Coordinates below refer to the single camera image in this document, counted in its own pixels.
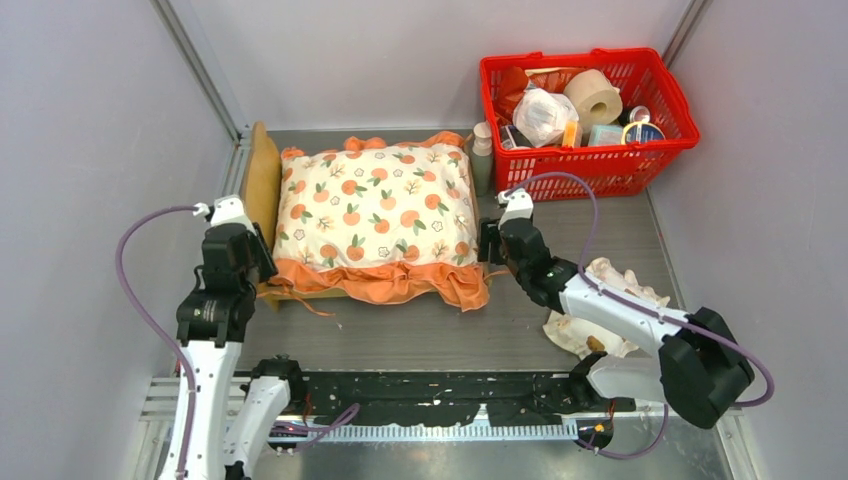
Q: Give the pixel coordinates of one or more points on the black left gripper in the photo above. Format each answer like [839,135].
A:
[269,267]

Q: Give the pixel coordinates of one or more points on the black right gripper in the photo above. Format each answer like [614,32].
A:
[490,233]

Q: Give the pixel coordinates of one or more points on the orange fruit print cushion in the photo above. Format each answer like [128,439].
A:
[378,225]

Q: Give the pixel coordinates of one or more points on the wooden pet bed frame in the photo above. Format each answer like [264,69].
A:
[262,179]

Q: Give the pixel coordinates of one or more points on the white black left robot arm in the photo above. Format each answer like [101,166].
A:
[212,324]

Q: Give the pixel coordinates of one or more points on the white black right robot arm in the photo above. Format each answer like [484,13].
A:
[693,363]

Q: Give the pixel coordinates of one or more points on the red plastic shopping basket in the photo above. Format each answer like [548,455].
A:
[553,172]

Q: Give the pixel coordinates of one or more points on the green pump lotion bottle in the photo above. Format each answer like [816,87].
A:
[481,156]

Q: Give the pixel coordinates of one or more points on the white plastic wrapped packet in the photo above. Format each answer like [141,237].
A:
[542,117]

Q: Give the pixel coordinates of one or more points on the cream frilled small pillow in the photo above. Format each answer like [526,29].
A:
[582,337]

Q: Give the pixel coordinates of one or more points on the light teal small box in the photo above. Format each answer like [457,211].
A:
[605,135]

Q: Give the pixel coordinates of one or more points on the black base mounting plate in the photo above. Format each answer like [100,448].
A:
[443,399]

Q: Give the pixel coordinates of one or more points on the orange red crumpled bag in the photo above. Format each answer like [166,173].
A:
[515,81]

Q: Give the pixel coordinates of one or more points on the beige toilet paper roll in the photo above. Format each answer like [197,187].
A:
[595,99]

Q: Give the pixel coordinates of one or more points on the round blue lidded tin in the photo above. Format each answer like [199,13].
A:
[640,133]

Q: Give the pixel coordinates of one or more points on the small silver can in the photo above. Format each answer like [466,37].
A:
[638,113]

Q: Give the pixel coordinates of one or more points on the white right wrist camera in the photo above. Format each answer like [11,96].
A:
[516,204]

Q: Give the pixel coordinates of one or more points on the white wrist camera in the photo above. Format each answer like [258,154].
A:
[224,210]
[516,204]

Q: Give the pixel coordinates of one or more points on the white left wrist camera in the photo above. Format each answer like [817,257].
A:
[224,210]

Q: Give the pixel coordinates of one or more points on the slotted aluminium rail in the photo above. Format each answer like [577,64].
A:
[593,427]

